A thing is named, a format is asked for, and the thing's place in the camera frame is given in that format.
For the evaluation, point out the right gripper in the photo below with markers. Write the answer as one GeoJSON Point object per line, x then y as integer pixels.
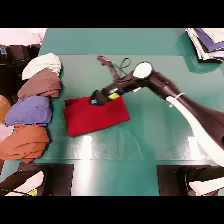
{"type": "Point", "coordinates": [101, 96]}

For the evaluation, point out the blue garment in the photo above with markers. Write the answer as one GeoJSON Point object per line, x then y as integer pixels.
{"type": "Point", "coordinates": [30, 111]}

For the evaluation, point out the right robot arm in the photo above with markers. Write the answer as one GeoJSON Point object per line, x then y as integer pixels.
{"type": "Point", "coordinates": [200, 116]}

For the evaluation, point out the red T-shirt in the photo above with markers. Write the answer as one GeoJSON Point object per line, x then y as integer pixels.
{"type": "Point", "coordinates": [96, 116]}

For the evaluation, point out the white folded garment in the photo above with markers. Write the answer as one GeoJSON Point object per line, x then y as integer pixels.
{"type": "Point", "coordinates": [216, 33]}

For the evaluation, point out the black garment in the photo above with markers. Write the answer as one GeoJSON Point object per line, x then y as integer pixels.
{"type": "Point", "coordinates": [13, 66]}

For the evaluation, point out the purple folded garment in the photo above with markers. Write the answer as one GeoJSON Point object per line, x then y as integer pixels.
{"type": "Point", "coordinates": [208, 41]}

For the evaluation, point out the orange garment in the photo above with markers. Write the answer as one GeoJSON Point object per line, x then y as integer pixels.
{"type": "Point", "coordinates": [25, 141]}

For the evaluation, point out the brown garment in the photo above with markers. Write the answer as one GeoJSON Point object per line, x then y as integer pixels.
{"type": "Point", "coordinates": [40, 85]}

